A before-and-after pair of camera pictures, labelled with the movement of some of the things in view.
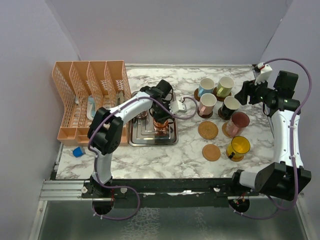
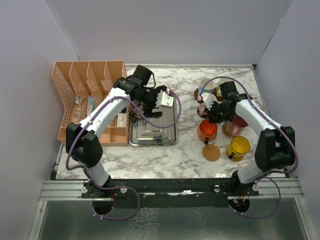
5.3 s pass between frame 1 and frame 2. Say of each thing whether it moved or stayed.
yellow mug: stayed
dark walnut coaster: stayed
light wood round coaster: stayed
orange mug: moved
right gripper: moved
